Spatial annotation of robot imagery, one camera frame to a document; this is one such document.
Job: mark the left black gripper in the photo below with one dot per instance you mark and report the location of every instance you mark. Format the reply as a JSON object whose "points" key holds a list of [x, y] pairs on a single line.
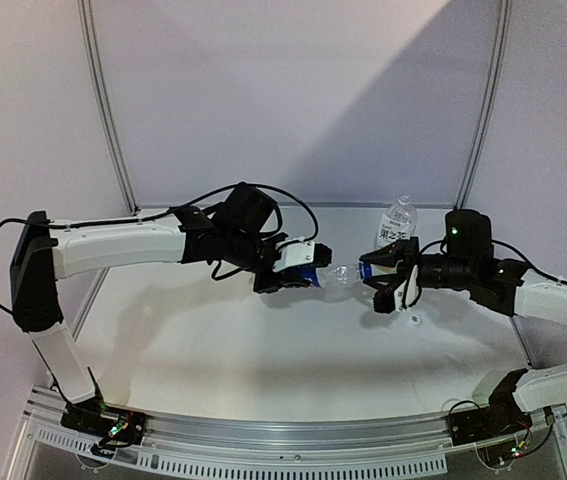
{"points": [[263, 285]]}

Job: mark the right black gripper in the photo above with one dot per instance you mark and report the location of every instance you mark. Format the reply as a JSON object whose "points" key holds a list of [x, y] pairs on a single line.
{"points": [[389, 256]]}

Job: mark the blue pepsi bottle cap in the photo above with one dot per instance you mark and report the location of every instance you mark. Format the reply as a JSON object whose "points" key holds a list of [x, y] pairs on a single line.
{"points": [[364, 270]]}

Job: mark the clear pepsi bottle blue label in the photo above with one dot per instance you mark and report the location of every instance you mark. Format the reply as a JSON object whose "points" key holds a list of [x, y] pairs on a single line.
{"points": [[334, 277]]}

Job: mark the clear tea bottle white label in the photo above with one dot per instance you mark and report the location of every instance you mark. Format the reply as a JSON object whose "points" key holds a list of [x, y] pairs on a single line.
{"points": [[398, 222]]}

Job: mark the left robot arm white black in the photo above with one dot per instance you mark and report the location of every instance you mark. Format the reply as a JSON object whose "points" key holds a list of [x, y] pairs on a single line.
{"points": [[244, 230]]}

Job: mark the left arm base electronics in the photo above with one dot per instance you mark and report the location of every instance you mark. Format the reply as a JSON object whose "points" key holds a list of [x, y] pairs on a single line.
{"points": [[103, 422]]}

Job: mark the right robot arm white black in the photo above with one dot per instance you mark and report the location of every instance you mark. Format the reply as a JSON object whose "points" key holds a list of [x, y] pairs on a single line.
{"points": [[513, 287]]}

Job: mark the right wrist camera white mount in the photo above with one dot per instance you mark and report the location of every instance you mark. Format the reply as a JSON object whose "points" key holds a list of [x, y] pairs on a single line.
{"points": [[407, 293]]}

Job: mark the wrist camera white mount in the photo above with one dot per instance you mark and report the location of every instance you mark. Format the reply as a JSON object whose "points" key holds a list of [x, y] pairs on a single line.
{"points": [[407, 293], [299, 252]]}

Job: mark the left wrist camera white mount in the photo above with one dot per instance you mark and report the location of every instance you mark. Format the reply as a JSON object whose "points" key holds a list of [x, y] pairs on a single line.
{"points": [[299, 252]]}

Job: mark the aluminium front rail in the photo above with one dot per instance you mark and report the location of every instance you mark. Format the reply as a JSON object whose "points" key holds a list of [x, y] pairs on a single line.
{"points": [[450, 444]]}

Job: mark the right wall metal post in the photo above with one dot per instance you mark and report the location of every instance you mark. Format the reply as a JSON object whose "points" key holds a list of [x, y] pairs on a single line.
{"points": [[495, 66]]}

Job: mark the wall metal post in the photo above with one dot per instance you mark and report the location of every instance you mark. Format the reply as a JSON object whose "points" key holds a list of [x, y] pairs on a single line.
{"points": [[495, 66], [103, 103]]}

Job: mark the left wall metal post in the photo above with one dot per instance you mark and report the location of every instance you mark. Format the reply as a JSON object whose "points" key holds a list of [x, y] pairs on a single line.
{"points": [[103, 103]]}

